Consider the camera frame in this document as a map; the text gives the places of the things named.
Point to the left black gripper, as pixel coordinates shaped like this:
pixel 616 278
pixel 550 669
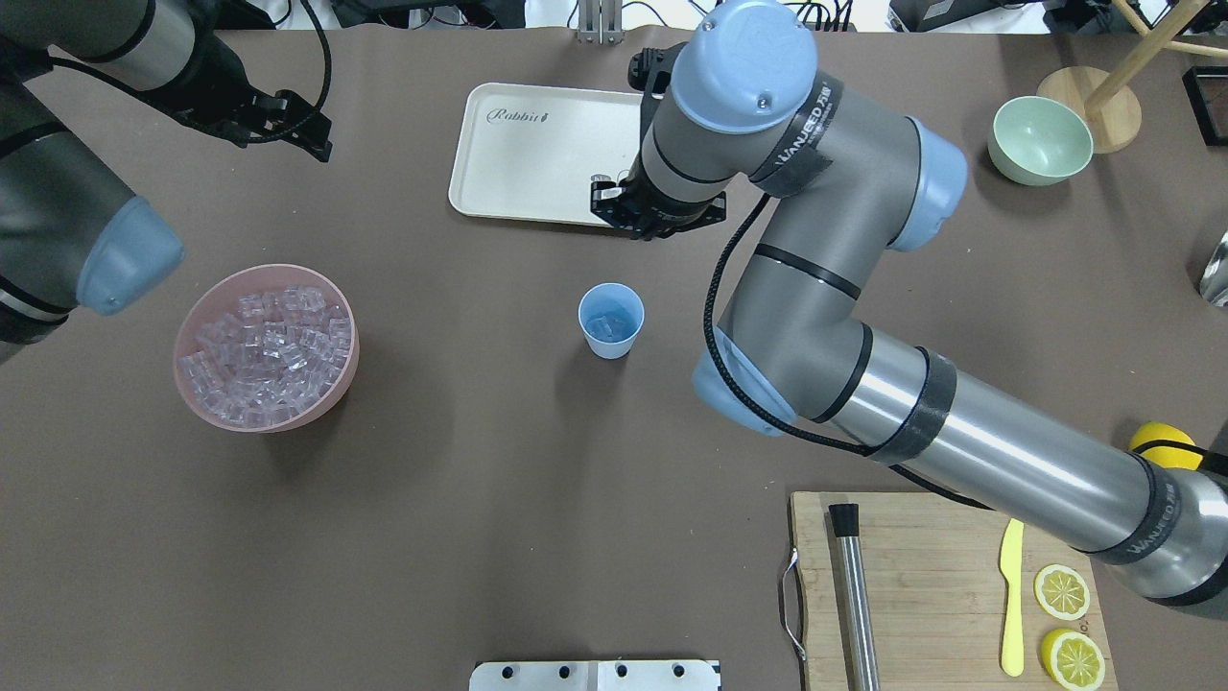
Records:
pixel 213 94

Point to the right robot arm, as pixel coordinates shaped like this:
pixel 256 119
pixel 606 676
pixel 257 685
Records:
pixel 851 179

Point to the yellow lemon lower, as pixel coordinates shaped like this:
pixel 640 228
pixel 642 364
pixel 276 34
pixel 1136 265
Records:
pixel 1166 446

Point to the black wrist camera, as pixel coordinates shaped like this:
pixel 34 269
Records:
pixel 651 70

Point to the yellow plastic knife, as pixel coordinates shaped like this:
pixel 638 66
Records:
pixel 1009 562

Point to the mint green bowl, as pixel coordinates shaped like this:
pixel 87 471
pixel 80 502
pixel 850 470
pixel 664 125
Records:
pixel 1038 141

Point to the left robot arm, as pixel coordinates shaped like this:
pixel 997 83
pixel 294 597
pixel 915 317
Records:
pixel 72 232

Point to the lemon half on board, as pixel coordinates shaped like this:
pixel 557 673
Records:
pixel 1072 660

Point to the light blue cup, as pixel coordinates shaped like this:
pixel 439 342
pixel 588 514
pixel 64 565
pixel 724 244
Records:
pixel 611 316

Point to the steel ice scoop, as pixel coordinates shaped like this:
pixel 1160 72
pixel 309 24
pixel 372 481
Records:
pixel 1212 285

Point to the lemon slice on board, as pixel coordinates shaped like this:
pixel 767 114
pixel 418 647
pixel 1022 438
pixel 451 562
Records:
pixel 1062 592

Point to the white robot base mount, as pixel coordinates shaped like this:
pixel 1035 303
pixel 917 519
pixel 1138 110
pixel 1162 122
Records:
pixel 614 674

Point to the wooden cutting board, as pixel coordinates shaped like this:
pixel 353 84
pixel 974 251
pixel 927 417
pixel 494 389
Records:
pixel 935 592

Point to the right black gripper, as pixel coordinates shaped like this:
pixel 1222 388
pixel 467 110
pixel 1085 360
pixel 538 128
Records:
pixel 662 213

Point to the cream rabbit tray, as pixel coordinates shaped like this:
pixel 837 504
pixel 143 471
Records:
pixel 528 152

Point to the pink bowl of ice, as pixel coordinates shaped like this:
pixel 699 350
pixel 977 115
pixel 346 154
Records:
pixel 267 349

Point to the wooden mug tree stand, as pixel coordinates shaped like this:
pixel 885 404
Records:
pixel 1104 102

